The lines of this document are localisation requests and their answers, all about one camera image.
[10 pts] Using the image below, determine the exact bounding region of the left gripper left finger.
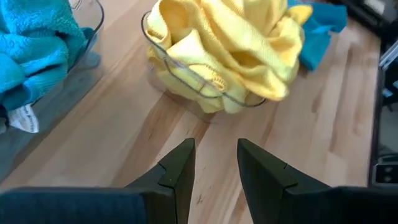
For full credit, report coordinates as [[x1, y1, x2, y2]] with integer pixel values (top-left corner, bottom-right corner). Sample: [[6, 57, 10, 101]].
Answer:
[[0, 138, 197, 224]]

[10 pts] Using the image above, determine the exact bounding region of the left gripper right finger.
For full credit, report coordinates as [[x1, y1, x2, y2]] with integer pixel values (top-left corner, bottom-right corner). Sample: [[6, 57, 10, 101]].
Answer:
[[237, 138, 398, 224]]

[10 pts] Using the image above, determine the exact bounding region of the blue microfiber towel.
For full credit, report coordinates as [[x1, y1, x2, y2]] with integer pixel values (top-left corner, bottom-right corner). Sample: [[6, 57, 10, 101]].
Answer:
[[0, 34, 96, 134], [0, 0, 86, 68], [287, 0, 348, 72]]

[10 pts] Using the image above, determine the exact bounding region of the clear plastic basket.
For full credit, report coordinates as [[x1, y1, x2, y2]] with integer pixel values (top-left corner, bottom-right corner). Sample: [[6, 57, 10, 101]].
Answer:
[[141, 11, 268, 124]]

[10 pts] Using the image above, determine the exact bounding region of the teal cloth behind bin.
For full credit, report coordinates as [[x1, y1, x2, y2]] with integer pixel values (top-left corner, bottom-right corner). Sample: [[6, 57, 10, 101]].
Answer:
[[0, 0, 106, 184]]

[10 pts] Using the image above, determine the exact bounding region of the black table-level camera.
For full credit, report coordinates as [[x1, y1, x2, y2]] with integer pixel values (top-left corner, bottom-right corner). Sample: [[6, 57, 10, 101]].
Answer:
[[371, 154, 398, 189]]

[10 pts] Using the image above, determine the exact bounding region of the silver metal bracket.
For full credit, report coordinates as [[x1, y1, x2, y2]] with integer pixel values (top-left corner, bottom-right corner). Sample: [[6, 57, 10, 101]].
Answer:
[[378, 39, 398, 71]]

